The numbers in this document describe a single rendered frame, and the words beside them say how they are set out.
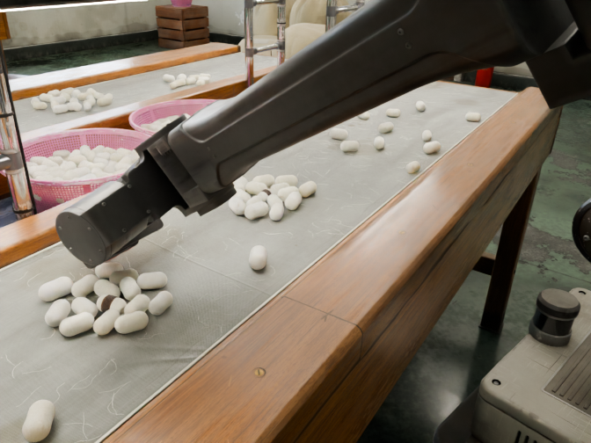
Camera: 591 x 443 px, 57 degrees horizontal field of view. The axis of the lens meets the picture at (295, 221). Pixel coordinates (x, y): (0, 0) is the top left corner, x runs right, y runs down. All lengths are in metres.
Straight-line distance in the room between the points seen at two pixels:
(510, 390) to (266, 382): 0.56
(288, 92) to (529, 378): 0.76
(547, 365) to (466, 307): 0.96
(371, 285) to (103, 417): 0.30
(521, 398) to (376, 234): 0.39
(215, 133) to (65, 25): 6.19
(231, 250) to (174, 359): 0.21
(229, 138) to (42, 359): 0.30
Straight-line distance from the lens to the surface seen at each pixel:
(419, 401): 1.58
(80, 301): 0.61
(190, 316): 0.59
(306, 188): 0.84
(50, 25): 6.48
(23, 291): 0.68
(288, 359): 0.50
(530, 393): 0.97
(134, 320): 0.57
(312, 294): 0.58
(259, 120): 0.35
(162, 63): 1.79
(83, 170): 1.00
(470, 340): 1.83
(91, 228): 0.49
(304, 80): 0.31
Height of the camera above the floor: 1.09
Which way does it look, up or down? 27 degrees down
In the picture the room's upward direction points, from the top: 2 degrees clockwise
